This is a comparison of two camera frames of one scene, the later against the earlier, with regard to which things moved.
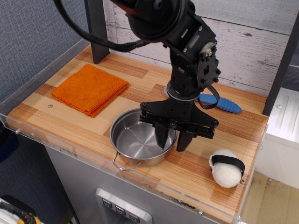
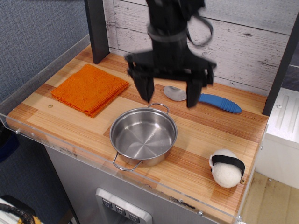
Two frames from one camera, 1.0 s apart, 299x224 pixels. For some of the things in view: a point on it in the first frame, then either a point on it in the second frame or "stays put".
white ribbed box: x=279 y=158 stays put
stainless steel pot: x=136 y=142 stays put
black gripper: x=184 y=115 to x=171 y=58
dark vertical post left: x=97 y=25 stays put
